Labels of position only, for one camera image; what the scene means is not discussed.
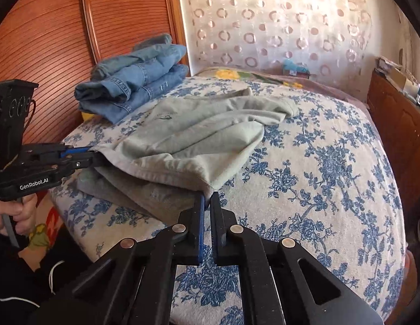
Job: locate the person's left hand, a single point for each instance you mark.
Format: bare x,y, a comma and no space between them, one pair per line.
24,214

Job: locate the colourful floral pink bedspread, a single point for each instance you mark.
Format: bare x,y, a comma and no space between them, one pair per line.
289,81

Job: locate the folded blue denim jeans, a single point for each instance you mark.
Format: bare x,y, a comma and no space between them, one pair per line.
120,85

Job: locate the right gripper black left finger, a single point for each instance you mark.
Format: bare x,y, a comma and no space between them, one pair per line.
190,249

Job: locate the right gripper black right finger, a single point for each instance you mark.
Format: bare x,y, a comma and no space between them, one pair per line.
223,249

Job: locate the blue floral white blanket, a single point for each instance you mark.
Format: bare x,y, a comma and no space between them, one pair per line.
322,178

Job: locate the light green shorts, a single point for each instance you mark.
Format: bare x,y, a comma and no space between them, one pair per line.
186,145

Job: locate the white curtain with circles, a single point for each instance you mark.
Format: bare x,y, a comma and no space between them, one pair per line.
330,37

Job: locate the brown wooden sideboard cabinet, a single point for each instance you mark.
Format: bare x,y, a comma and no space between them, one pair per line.
397,120

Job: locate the cardboard box on sideboard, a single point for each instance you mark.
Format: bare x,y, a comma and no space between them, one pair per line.
403,82

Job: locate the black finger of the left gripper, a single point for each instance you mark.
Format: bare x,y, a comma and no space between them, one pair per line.
82,160
78,150

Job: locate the brown slatted wooden wardrobe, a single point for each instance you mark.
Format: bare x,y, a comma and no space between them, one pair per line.
55,44

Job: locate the cardboard box with teal cloth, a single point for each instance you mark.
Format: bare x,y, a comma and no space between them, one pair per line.
290,68

